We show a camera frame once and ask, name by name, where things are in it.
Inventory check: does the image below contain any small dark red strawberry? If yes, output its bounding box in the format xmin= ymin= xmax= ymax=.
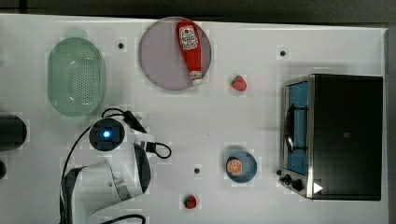
xmin=183 ymin=195 xmax=197 ymax=209

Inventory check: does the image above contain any blue bowl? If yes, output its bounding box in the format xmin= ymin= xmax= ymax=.
xmin=224 ymin=151 xmax=257 ymax=183

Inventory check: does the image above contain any lilac round plate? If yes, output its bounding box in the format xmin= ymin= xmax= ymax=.
xmin=137 ymin=16 xmax=213 ymax=91

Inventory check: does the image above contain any green perforated colander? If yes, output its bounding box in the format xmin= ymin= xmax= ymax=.
xmin=47 ymin=30 xmax=106 ymax=117

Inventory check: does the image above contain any black toaster oven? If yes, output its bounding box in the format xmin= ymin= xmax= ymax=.
xmin=276 ymin=74 xmax=384 ymax=201

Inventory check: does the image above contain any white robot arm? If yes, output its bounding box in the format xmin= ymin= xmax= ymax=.
xmin=60 ymin=118 xmax=150 ymax=224

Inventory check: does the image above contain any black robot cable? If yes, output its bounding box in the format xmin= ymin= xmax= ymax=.
xmin=59 ymin=107 xmax=173 ymax=224

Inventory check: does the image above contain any black frying pan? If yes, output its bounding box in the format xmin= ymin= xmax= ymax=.
xmin=0 ymin=115 xmax=27 ymax=151

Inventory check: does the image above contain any orange slice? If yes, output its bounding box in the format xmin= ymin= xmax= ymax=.
xmin=226 ymin=160 xmax=243 ymax=175

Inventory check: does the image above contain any red ketchup bottle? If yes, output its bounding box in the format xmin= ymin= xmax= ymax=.
xmin=176 ymin=19 xmax=203 ymax=86

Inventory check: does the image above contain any red toy strawberry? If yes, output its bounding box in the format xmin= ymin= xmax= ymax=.
xmin=231 ymin=76 xmax=248 ymax=91

